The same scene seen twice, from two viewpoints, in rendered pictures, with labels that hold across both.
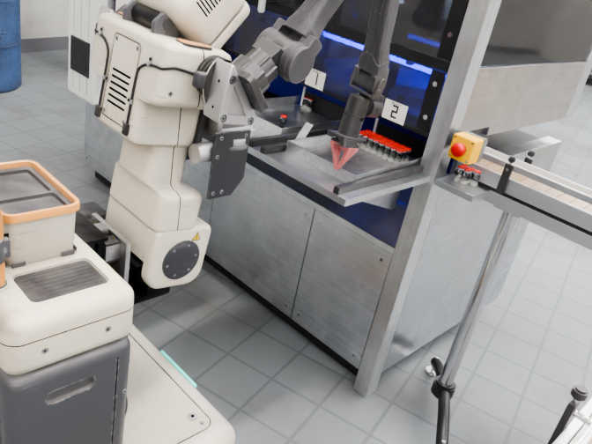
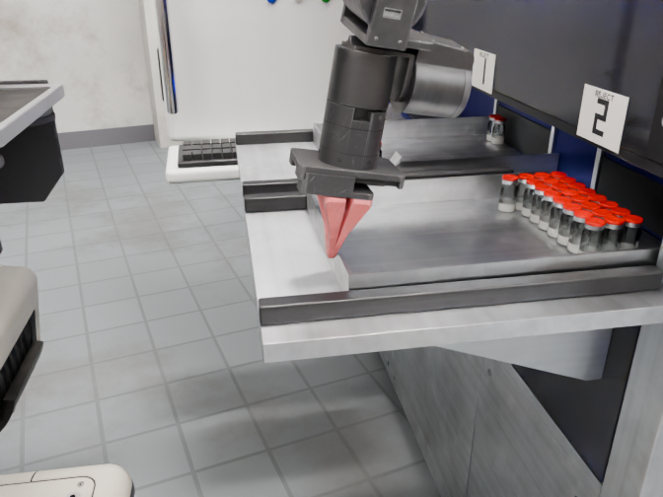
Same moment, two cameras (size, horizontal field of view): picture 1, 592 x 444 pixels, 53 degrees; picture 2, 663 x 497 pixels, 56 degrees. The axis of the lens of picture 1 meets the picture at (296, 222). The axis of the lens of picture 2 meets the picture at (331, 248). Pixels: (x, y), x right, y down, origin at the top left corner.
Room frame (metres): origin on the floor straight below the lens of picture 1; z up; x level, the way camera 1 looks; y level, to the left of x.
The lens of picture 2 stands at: (1.10, -0.45, 1.18)
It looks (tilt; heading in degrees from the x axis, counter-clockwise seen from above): 25 degrees down; 41
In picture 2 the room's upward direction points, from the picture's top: straight up
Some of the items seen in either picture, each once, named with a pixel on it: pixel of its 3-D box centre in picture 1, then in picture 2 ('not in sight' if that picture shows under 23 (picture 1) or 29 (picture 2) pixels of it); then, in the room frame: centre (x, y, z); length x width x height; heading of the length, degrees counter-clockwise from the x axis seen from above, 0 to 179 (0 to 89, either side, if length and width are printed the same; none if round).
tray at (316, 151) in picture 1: (355, 154); (467, 226); (1.71, -0.13, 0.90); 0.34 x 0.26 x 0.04; 141
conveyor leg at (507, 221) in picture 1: (474, 308); not in sight; (1.71, -0.64, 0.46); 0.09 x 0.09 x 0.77; 51
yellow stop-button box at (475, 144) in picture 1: (466, 147); not in sight; (1.69, -0.44, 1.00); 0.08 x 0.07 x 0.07; 141
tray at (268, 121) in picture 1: (290, 115); (424, 147); (1.97, 0.09, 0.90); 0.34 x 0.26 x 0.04; 141
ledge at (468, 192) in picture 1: (464, 186); not in sight; (1.71, -0.48, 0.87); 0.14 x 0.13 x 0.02; 141
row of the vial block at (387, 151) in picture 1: (378, 147); (554, 214); (1.80, -0.20, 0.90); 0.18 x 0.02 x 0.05; 51
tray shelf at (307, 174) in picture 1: (310, 143); (412, 199); (1.81, 0.01, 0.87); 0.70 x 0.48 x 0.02; 51
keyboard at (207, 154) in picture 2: not in sight; (273, 148); (2.00, 0.49, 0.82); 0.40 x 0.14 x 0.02; 142
